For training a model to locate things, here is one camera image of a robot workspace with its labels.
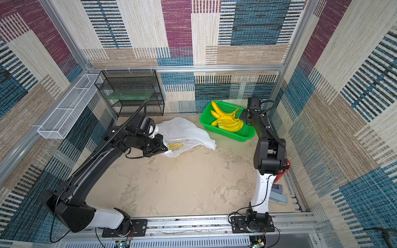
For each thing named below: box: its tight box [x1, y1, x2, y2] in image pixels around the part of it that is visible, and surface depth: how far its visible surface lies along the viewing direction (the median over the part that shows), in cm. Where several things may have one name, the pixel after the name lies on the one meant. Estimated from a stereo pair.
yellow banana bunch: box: [210, 100, 244, 133], surface depth 108 cm
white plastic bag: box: [155, 116, 217, 153], surface depth 99 cm
